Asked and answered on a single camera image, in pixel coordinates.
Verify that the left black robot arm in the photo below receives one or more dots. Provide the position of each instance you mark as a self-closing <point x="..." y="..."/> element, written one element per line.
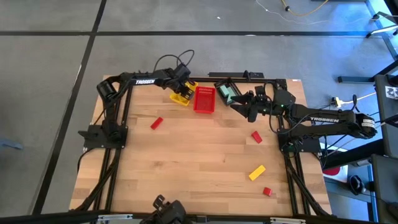
<point x="112" y="124"/>

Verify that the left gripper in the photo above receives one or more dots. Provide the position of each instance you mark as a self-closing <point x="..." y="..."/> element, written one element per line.
<point x="178" y="76"/>

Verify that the black floor stand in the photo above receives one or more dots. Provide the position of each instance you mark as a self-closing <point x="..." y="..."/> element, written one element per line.
<point x="357" y="79"/>

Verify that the black front crossbar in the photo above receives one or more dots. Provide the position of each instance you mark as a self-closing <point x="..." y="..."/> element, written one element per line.
<point x="46" y="217"/>

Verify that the black mechanical device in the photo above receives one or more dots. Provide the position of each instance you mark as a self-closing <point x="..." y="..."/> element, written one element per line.
<point x="171" y="212"/>

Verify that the black cabinet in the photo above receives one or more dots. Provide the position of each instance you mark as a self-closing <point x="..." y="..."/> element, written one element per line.
<point x="387" y="124"/>

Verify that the black plastic basket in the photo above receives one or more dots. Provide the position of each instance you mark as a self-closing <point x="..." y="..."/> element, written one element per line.
<point x="218" y="83"/>

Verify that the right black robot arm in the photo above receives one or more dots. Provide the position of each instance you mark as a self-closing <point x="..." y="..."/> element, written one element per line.
<point x="348" y="124"/>

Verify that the yellow plastic basket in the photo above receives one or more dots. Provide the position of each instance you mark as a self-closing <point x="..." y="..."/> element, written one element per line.
<point x="178" y="100"/>

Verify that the red rectangular block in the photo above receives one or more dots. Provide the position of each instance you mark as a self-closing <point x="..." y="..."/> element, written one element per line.
<point x="156" y="123"/>

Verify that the red wedge block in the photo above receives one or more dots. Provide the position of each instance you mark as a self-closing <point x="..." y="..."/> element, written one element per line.
<point x="256" y="137"/>

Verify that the black aluminium table frame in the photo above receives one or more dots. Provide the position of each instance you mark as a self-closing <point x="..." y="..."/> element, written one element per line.
<point x="205" y="79"/>

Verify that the black headphones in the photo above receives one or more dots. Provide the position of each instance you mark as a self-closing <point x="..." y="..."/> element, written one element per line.
<point x="356" y="184"/>

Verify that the red round object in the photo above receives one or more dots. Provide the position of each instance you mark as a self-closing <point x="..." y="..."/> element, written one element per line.
<point x="331" y="171"/>

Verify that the white marker tag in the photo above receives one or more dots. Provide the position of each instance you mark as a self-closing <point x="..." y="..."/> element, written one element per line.
<point x="392" y="92"/>

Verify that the black bracket bar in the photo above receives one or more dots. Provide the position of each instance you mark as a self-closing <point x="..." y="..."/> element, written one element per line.
<point x="230" y="75"/>

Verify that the silver metal bracket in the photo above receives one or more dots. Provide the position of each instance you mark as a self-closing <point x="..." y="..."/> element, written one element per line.
<point x="115" y="217"/>
<point x="287" y="220"/>

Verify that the red plastic basket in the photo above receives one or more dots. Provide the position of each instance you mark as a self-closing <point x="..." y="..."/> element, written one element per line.
<point x="204" y="101"/>

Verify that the small red cube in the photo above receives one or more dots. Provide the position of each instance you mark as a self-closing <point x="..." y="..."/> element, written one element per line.
<point x="267" y="191"/>

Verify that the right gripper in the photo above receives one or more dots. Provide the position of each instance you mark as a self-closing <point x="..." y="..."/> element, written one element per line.
<point x="262" y="102"/>

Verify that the metal table legs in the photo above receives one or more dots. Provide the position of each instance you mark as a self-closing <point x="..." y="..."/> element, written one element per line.
<point x="382" y="29"/>

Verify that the long yellow block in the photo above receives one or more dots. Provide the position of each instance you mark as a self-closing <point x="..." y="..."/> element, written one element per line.
<point x="257" y="172"/>

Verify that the yellow power plug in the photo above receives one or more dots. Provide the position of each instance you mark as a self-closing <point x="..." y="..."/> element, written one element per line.
<point x="337" y="101"/>

